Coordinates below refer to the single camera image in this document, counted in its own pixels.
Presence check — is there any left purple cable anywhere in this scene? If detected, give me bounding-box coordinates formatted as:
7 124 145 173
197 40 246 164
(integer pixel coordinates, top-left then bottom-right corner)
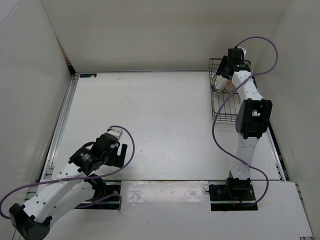
0 124 136 220

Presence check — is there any black wire dish rack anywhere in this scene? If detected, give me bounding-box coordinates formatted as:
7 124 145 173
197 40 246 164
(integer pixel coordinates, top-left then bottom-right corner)
208 58 242 123

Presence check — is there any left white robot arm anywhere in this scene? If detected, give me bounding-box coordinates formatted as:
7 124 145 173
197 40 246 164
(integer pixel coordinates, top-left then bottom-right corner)
9 128 128 240

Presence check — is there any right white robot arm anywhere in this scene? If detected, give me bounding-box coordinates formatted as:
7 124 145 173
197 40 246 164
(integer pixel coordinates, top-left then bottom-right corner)
216 46 273 200

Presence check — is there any small black label sticker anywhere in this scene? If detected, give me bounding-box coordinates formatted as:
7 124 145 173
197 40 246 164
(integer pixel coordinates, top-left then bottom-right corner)
79 73 97 78

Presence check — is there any orange pattern plate front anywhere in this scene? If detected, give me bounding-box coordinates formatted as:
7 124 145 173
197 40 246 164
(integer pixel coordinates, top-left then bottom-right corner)
222 80 236 94

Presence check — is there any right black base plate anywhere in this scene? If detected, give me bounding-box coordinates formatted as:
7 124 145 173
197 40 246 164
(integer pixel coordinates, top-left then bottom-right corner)
203 183 258 212

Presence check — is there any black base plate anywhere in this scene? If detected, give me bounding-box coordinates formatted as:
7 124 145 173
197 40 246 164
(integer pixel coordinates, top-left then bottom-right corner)
203 183 258 212
75 181 122 211

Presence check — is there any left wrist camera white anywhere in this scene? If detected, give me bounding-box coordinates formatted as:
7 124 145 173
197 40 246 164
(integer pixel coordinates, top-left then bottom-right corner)
106 127 123 141

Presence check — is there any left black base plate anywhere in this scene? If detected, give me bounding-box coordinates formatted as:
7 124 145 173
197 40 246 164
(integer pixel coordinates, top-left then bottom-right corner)
75 181 122 211

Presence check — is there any green red rimmed plate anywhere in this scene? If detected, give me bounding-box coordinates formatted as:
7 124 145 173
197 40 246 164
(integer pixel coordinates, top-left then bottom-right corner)
210 72 229 93

